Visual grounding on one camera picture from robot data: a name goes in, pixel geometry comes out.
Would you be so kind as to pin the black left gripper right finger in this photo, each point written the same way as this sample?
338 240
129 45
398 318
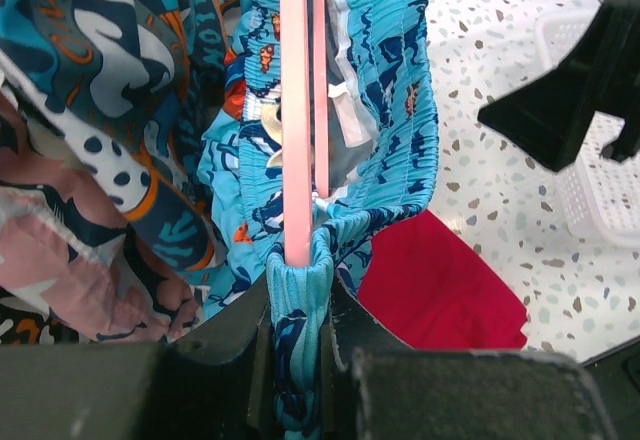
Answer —
374 386

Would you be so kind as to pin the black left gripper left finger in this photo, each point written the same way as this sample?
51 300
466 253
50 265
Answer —
195 388

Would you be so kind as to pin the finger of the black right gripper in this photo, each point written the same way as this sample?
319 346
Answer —
549 118

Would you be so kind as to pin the blue patterned shorts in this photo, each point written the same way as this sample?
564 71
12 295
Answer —
381 55

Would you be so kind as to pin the pink plastic hanger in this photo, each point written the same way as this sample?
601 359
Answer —
304 116

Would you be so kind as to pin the pink navy patterned shorts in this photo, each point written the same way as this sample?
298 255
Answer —
68 252

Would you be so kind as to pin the black orange camo shorts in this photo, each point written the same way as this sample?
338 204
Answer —
24 324

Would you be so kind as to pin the teal orange patterned shorts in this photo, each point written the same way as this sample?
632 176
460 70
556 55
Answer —
126 85

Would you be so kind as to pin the white plastic basket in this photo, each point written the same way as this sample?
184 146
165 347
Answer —
600 198

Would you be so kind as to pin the red folded cloth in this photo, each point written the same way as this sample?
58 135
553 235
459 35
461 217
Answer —
434 292

